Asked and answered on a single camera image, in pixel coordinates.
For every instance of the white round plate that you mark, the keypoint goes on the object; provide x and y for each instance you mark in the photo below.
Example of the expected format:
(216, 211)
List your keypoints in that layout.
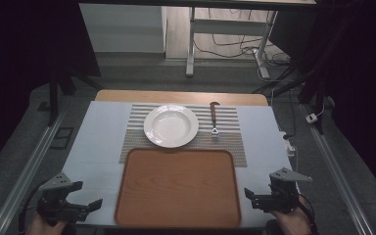
(171, 125)

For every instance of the white panel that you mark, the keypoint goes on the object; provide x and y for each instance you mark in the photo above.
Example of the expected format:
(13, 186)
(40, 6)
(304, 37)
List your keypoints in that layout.
(124, 29)

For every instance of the white desk frame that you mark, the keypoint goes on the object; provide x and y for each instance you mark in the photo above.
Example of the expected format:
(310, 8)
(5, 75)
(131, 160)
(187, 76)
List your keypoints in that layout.
(191, 42)

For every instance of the black floor frame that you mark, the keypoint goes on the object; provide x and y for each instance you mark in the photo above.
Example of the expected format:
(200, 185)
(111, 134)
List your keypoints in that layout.
(62, 137)

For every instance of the white table cover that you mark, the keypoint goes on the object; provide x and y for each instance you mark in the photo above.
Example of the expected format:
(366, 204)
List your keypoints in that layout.
(101, 137)

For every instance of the aluminium rail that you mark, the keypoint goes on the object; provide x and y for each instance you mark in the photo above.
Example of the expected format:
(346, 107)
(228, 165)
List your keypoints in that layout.
(26, 176)
(336, 176)

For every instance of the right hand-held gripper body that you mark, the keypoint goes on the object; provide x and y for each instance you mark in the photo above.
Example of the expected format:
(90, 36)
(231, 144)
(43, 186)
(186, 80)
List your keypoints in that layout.
(287, 176)

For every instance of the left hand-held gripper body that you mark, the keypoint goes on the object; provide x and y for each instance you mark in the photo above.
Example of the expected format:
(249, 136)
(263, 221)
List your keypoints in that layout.
(54, 182)

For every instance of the dark curtain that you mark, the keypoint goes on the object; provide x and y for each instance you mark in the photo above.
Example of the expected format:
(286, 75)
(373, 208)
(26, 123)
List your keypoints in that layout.
(362, 81)
(19, 65)

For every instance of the person's right hand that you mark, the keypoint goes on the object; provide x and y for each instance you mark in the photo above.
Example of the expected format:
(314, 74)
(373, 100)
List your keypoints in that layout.
(292, 223)

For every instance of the small white adapter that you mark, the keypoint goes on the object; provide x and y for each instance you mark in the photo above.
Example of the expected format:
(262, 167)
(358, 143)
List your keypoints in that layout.
(311, 118)

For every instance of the brown wooden tray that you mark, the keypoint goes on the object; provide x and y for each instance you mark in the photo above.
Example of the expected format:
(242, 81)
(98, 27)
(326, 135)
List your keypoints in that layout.
(178, 189)

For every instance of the person's left hand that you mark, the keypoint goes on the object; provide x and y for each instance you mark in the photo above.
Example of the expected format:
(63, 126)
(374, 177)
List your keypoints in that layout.
(42, 226)

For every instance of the black metal stand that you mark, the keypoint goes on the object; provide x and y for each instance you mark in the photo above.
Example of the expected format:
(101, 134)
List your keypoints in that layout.
(316, 84)
(54, 98)

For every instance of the striped woven placemat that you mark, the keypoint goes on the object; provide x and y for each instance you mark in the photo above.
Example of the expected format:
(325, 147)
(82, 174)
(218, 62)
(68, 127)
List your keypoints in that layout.
(228, 143)

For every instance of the white power strip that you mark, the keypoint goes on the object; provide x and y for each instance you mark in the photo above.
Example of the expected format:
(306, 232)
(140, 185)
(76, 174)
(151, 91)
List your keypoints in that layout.
(290, 147)

